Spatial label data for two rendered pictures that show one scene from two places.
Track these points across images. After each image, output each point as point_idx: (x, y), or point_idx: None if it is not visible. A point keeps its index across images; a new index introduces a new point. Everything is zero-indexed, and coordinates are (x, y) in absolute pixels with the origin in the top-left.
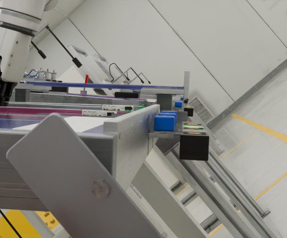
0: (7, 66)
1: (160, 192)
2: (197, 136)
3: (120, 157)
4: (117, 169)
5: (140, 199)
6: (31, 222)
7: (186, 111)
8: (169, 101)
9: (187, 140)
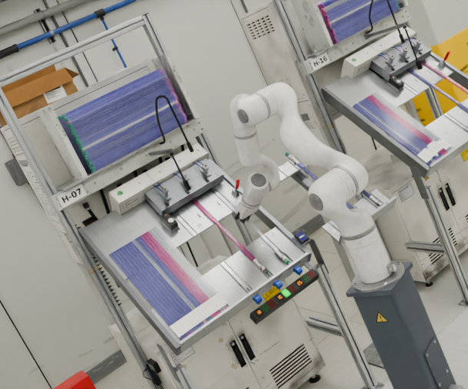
0: (241, 217)
1: (343, 254)
2: (254, 317)
3: (186, 344)
4: (182, 348)
5: (400, 203)
6: None
7: None
8: None
9: (251, 316)
